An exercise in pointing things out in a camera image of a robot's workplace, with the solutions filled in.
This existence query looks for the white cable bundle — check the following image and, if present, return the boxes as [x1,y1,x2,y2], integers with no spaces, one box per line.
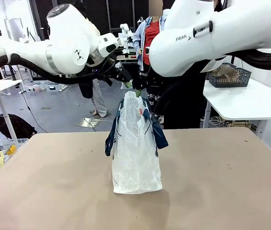
[201,116,226,127]

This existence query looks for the person in blue jacket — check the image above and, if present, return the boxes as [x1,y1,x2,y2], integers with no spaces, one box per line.
[132,15,168,107]

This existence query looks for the wooden crate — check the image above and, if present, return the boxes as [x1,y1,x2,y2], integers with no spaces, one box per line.
[225,119,257,131]

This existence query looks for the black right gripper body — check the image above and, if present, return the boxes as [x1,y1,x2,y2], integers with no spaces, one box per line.
[132,71,152,91]

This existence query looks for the clear floor storage bin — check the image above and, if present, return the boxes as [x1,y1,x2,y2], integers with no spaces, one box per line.
[24,80,47,93]
[44,81,68,92]

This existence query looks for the person's left hand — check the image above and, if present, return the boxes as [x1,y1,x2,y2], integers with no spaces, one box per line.
[218,64,240,81]

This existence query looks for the large white table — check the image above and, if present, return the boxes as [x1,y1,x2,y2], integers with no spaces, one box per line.
[202,78,271,129]

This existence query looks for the person in cream jacket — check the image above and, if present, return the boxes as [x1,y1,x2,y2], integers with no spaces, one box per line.
[79,0,108,118]

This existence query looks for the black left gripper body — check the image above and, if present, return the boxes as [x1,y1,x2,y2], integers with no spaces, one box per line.
[104,64,133,87]

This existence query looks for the black left arm cable bundle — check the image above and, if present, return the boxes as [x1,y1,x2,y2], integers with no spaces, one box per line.
[0,54,117,85]

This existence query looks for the silver floor plate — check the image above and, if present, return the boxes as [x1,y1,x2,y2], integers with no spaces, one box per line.
[74,117,107,128]

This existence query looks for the black backpack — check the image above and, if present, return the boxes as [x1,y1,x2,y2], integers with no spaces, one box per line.
[0,114,37,139]

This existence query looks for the white shopping bag navy handles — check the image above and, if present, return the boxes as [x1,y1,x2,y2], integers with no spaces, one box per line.
[105,90,169,195]

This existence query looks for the black floor cable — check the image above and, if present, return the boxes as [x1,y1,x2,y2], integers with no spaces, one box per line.
[20,91,48,134]

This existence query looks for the person in black clothes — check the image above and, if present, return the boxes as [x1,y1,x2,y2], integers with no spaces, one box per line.
[160,71,207,130]

